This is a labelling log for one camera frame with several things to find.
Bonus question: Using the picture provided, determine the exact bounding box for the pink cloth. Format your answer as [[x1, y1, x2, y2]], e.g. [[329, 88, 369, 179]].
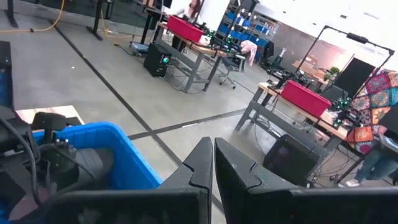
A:
[[240, 39, 259, 67]]

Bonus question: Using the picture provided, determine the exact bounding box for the black flat panel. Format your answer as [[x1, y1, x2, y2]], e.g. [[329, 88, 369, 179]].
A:
[[333, 57, 377, 98]]

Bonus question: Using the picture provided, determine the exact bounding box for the black overhead rig frame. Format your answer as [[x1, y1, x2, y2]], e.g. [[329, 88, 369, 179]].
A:
[[303, 24, 396, 94]]

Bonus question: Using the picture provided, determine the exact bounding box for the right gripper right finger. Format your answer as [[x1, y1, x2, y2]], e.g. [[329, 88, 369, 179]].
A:
[[213, 137, 398, 224]]

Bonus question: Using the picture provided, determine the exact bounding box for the black rubber slide sandal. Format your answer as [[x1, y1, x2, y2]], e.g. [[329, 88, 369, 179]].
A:
[[74, 147, 116, 191]]

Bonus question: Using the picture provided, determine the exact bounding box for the blue plastic bin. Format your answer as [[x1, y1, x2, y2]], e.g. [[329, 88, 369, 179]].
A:
[[0, 121, 164, 224]]

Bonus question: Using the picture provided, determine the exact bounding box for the red plastic bin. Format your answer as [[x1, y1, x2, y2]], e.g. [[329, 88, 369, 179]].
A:
[[167, 15, 205, 44], [280, 79, 333, 119]]

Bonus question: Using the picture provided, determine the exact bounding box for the small potted plant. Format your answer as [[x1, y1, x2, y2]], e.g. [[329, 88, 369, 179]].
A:
[[323, 65, 341, 82]]

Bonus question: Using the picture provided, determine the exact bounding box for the person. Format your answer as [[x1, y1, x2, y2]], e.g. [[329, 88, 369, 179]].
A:
[[175, 0, 205, 25], [338, 133, 398, 188]]

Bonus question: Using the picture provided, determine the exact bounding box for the shelf rack with blue bins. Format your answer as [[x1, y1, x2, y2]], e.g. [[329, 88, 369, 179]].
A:
[[216, 8, 278, 62]]

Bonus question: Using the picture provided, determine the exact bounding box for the black office chair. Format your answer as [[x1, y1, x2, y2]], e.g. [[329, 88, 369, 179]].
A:
[[218, 53, 247, 90]]

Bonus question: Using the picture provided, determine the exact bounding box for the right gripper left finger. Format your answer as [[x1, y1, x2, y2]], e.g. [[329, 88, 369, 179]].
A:
[[45, 136, 214, 224]]

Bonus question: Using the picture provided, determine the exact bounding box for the black computer with blue light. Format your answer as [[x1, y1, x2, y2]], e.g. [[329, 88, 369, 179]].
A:
[[0, 40, 14, 110]]

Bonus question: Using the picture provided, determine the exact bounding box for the wooden top grey desk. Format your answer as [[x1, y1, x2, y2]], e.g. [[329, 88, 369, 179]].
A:
[[154, 21, 231, 94], [234, 82, 366, 187]]

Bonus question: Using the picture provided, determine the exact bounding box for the colourful patterned cloth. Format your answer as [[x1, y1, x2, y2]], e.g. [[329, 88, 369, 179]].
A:
[[345, 69, 398, 156]]

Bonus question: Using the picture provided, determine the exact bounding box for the yellow floor cable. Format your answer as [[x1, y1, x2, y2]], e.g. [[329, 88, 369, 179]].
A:
[[0, 0, 67, 34]]

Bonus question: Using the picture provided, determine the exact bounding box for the black computer tower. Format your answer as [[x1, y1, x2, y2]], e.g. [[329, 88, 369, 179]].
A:
[[262, 134, 330, 188], [143, 42, 172, 78]]

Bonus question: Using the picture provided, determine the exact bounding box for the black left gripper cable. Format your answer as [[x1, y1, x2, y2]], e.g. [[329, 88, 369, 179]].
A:
[[0, 117, 43, 208]]

